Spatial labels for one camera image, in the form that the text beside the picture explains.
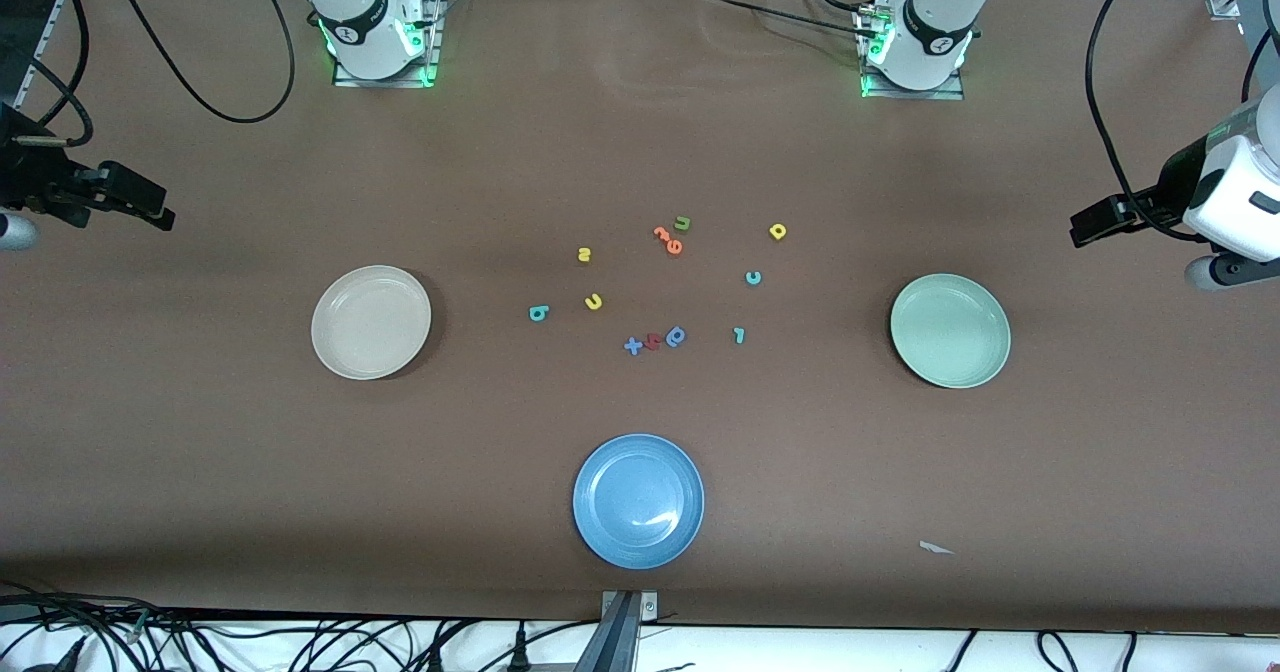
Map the light green plate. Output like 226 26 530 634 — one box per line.
890 273 1012 390

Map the beige brown plate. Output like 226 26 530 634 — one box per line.
311 265 433 381

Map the brown table cover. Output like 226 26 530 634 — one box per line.
0 0 1280 635

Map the blue plate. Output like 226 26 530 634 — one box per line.
573 434 705 570

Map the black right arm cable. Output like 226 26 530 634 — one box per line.
0 0 296 148

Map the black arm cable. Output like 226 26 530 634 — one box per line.
1085 0 1280 245
0 0 296 148

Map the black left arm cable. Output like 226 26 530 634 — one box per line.
1085 0 1280 245

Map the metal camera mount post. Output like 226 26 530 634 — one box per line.
575 590 659 672

